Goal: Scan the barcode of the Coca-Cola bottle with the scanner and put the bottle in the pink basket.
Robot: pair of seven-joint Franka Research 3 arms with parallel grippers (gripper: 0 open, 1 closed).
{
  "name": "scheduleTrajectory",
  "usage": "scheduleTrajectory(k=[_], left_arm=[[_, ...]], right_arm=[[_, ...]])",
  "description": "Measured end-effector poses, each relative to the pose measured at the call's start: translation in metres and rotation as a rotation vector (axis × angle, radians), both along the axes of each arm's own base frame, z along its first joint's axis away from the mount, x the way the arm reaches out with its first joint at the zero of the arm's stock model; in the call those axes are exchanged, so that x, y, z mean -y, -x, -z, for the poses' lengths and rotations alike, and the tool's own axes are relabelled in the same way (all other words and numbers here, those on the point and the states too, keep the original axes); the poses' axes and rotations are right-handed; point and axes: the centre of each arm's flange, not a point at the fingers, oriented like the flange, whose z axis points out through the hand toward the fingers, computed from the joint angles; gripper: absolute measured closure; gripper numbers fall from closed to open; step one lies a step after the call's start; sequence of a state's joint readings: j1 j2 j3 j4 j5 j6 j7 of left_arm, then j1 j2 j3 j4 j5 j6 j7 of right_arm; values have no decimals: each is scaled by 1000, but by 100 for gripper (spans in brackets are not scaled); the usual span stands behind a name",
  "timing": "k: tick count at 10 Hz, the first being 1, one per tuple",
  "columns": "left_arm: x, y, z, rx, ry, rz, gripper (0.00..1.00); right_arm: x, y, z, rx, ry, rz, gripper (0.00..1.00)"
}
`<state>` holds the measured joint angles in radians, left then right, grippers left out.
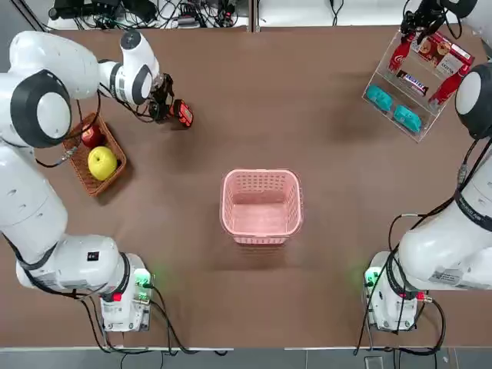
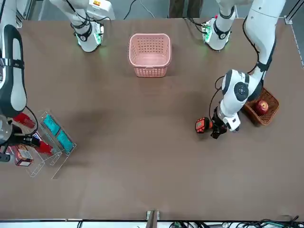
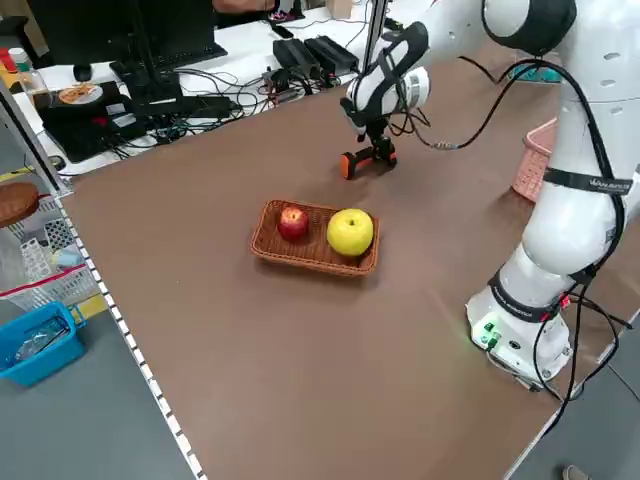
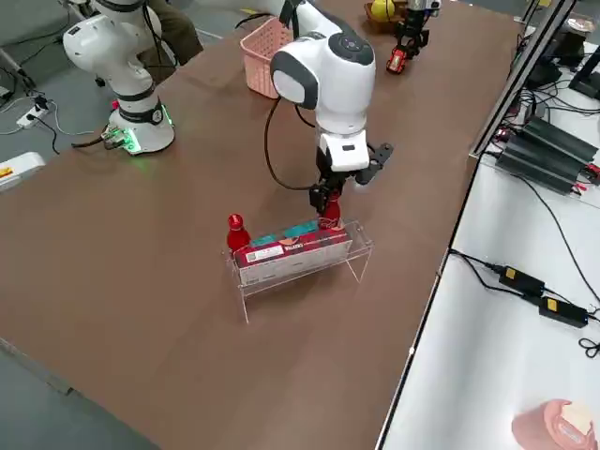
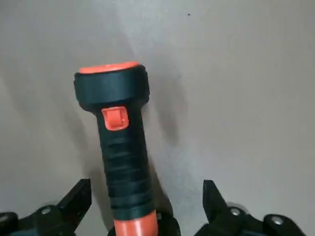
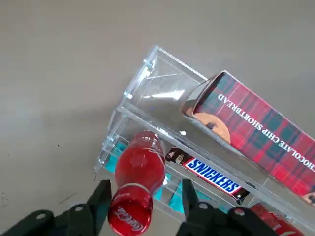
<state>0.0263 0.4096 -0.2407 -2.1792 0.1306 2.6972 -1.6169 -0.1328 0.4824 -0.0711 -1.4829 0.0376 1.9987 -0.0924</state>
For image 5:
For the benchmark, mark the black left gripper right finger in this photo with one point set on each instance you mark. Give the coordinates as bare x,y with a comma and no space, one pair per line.
216,211

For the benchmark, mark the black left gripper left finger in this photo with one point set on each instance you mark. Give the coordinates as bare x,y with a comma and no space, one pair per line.
73,209

